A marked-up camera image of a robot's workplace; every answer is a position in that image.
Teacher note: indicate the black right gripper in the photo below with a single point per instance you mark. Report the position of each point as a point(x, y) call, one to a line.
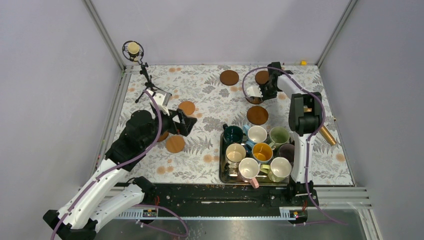
point(260, 93)

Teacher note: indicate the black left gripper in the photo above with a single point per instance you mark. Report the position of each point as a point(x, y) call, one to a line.
point(185, 128)

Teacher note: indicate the light brown coaster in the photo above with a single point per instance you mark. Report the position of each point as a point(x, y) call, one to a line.
point(188, 107)

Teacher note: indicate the orange brown coaster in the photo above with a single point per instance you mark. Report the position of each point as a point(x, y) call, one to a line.
point(163, 136)

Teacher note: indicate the reddish brown coaster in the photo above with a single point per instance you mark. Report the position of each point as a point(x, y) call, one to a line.
point(257, 115)

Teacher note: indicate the light wooden coaster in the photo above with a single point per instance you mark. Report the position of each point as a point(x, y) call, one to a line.
point(175, 144)

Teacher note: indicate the scratched dark brown coaster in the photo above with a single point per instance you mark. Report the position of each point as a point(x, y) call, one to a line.
point(254, 100)

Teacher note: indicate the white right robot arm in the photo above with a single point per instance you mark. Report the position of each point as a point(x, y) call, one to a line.
point(306, 117)

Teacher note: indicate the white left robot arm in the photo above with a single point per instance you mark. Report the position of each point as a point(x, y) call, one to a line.
point(85, 214)

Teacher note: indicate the light blue mug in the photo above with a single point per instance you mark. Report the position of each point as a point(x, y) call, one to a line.
point(255, 134)

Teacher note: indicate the dark green mug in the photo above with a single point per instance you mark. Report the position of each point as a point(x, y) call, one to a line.
point(232, 134)

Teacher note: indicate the light green mug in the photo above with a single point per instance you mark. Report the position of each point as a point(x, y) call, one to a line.
point(277, 137)

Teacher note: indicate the blue mug yellow inside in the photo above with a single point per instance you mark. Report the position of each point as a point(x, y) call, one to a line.
point(261, 151)

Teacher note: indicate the purple grey mug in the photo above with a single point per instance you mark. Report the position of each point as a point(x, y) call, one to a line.
point(287, 151)

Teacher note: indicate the metal tray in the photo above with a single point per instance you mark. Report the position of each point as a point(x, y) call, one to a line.
point(229, 175)

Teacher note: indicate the pink mug white inside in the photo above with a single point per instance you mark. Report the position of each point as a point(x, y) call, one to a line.
point(248, 170)

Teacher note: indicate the green mug white inside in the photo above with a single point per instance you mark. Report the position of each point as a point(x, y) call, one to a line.
point(278, 170)

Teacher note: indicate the gold microphone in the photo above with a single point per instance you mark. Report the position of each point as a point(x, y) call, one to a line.
point(323, 131)

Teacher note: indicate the studio microphone on stand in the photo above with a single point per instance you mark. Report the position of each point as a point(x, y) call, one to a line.
point(133, 51)

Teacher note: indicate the cream mug black handle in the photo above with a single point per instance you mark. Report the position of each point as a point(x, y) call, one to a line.
point(234, 154)

